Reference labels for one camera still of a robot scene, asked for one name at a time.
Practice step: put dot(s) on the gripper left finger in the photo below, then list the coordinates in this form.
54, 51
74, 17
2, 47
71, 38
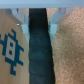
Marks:
23, 20

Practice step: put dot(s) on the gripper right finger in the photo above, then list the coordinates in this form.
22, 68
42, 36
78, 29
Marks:
55, 22

